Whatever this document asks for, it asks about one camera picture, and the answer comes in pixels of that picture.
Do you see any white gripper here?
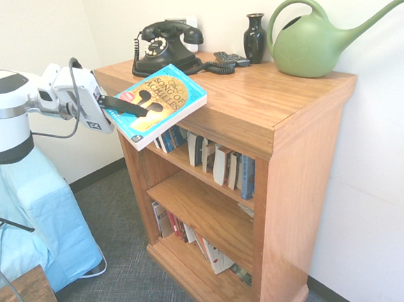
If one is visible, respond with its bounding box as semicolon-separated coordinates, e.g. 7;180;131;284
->
47;65;152;138

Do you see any green plastic watering can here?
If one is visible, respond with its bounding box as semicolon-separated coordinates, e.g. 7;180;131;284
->
262;0;404;86

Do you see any blue gold paperback book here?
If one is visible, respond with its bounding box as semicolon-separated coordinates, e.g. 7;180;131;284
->
100;58;211;158

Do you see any dark wooden table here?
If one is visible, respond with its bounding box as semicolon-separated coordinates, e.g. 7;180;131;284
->
0;260;65;302

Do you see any black rotary telephone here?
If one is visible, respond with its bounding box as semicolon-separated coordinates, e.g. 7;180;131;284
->
130;17;241;86

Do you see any black remote control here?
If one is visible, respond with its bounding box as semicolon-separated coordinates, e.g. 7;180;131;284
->
212;50;252;68

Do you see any orange spine book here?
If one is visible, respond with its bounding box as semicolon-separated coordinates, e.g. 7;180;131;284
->
192;231;210;261

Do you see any brown cover paperback book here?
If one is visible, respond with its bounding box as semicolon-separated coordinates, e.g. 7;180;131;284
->
211;143;232;188

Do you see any black tripod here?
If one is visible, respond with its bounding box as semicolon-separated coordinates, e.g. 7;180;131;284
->
0;209;38;241

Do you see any light blue cloth cover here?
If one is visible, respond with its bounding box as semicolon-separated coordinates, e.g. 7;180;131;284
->
0;142;114;298

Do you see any white cord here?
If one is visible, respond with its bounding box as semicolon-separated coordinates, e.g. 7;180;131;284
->
82;249;110;279

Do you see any wooden bookshelf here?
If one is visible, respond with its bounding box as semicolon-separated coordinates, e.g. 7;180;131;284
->
75;43;359;302

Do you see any red paperback book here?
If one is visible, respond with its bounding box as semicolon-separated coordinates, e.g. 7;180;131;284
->
165;211;190;243

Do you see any white red leaning book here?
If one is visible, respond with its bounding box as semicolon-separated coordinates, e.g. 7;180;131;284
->
149;200;171;239

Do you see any black glossy vase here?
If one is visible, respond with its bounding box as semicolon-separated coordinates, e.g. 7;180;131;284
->
242;12;269;66

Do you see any white black paperback book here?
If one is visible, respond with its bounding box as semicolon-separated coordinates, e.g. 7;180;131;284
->
226;151;244;192

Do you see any thick black cover book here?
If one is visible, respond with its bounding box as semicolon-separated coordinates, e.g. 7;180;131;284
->
184;131;206;169

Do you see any white book with dark figures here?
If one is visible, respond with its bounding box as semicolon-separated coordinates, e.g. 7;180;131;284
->
199;237;237;277

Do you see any blue spine book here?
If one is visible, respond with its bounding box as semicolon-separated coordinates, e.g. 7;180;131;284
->
237;155;258;202

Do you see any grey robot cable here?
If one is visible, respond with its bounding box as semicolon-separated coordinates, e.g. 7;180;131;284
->
0;50;87;302

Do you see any dark cover flat book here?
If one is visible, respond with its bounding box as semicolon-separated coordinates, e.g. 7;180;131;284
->
227;262;255;289

